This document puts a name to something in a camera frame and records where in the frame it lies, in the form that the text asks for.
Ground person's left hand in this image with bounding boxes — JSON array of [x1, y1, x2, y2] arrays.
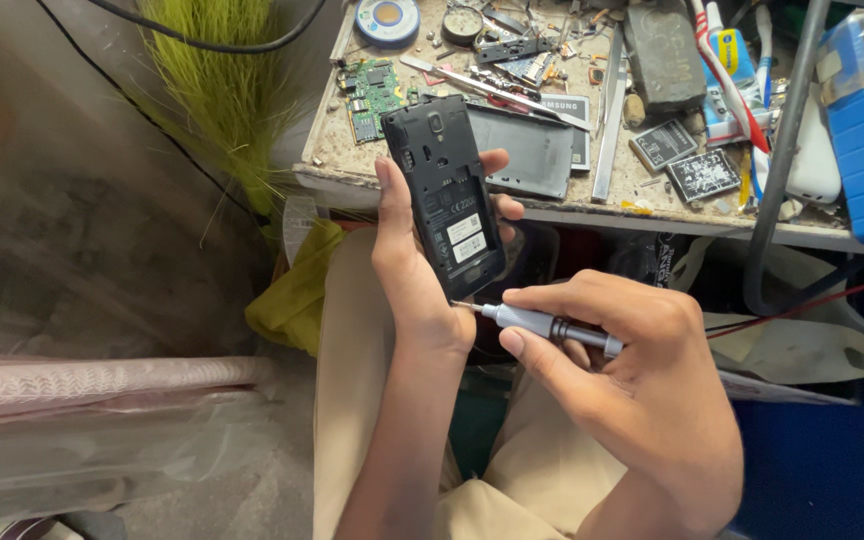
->
[[370, 148, 528, 360]]

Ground person's right hand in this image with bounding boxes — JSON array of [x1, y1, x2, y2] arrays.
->
[[498, 268, 746, 485]]

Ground grey precision screwdriver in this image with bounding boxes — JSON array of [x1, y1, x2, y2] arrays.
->
[[450, 299, 624, 360]]

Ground black phone without back cover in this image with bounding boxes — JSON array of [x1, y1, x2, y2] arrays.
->
[[380, 93, 509, 303]]

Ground person's beige trousers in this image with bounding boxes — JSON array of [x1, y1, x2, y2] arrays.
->
[[312, 225, 733, 540]]

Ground black plastic bag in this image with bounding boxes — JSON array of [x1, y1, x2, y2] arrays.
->
[[604, 228, 692, 290]]

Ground yellow cloth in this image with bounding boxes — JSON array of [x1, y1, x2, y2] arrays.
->
[[244, 217, 347, 357]]

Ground white barcode label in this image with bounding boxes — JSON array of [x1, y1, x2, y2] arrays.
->
[[282, 196, 318, 267]]

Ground beige cloth bag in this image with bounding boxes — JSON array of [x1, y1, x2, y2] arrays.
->
[[672, 236, 864, 387]]

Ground grey phone back cover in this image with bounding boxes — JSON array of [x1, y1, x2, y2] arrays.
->
[[465, 101, 576, 201]]

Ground black battery with white print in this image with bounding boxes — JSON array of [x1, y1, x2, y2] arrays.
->
[[664, 148, 742, 205]]

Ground green circuit board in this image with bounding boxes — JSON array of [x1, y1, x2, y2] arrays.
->
[[336, 58, 411, 146]]

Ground grey labelled phone battery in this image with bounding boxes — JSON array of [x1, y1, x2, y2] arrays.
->
[[539, 93, 592, 174]]

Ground long metal tweezers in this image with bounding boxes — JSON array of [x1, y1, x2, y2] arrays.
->
[[399, 55, 591, 133]]

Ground small dark phone battery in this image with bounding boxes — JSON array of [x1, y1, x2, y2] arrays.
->
[[628, 120, 700, 175]]

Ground flat metal strip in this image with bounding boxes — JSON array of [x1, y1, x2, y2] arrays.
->
[[591, 26, 628, 204]]

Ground small blue circuit board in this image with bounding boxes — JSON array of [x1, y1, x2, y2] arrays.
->
[[495, 52, 557, 90]]

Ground small beige stone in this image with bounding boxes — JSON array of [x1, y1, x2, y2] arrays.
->
[[621, 93, 647, 129]]

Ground white power bank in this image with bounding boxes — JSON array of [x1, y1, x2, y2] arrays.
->
[[784, 93, 843, 205]]

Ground round black magnifier lens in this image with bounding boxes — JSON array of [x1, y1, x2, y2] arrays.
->
[[441, 6, 486, 48]]

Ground blue white solder spool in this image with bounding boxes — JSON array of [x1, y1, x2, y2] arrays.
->
[[354, 0, 422, 48]]

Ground green grass broom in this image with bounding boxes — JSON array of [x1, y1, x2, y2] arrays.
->
[[135, 0, 306, 219]]

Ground red white toothbrush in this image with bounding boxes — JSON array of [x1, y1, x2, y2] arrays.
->
[[690, 0, 772, 155]]

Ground grey stone block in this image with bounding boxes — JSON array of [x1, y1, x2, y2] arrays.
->
[[621, 0, 708, 115]]

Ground pink fabric roll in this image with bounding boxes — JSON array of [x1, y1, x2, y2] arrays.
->
[[0, 354, 276, 425]]

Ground blue tube with yellow label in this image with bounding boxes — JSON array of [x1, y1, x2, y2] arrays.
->
[[705, 3, 759, 125]]

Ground clear plastic sheet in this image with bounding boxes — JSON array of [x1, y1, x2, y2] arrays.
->
[[0, 386, 287, 530]]

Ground white blue toothbrush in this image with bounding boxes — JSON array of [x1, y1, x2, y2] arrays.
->
[[750, 3, 775, 106]]

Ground thin red wire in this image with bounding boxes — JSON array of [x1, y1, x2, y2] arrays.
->
[[705, 266, 864, 340]]

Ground black phone frame piece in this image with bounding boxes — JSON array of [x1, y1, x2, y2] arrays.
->
[[474, 36, 555, 65]]

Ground thick grey cable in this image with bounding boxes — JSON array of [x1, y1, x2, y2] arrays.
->
[[743, 0, 864, 318]]

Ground thick black cable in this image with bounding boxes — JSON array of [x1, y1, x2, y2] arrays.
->
[[87, 0, 328, 55]]

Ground thin black cable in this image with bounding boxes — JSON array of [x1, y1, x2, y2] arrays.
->
[[34, 0, 268, 222]]

